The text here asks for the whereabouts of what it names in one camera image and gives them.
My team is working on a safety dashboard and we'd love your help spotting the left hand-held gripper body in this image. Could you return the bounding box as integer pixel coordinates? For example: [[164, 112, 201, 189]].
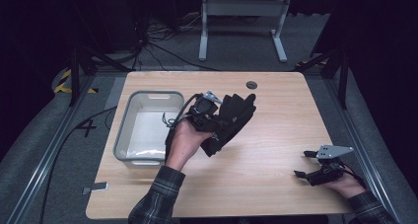
[[186, 90, 225, 133]]

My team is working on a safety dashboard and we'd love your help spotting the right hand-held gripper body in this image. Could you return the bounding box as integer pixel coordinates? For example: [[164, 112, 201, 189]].
[[306, 144, 355, 187]]

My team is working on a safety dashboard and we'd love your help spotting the person's right hand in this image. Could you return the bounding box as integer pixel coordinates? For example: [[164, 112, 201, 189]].
[[323, 175, 367, 199]]

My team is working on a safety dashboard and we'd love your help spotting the person's left hand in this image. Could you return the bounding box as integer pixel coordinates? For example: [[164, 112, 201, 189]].
[[165, 117, 215, 173]]

